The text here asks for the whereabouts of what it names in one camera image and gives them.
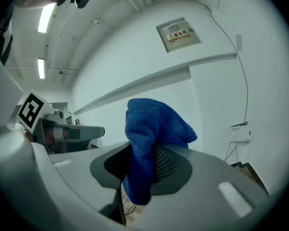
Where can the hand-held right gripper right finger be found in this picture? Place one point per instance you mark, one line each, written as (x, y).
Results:
(202, 189)

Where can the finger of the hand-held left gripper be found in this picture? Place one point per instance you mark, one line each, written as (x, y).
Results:
(91, 132)

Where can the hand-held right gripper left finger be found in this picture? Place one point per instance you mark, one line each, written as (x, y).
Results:
(72, 172)

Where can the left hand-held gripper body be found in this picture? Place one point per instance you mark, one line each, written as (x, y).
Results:
(30, 111)

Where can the blue cloth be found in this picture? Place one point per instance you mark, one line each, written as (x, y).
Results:
(144, 129)

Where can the person's left hand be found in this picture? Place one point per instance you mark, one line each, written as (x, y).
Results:
(48, 136)

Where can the ceiling light panel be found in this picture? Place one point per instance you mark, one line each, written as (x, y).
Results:
(46, 18)
(41, 68)

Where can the person's black shirt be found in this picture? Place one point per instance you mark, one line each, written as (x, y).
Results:
(0, 44)

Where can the white wall junction box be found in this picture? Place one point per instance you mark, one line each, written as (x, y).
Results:
(239, 132)

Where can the wall electrical panel box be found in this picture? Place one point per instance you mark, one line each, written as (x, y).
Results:
(178, 35)

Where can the grey wall plate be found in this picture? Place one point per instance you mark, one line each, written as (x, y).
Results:
(239, 42)

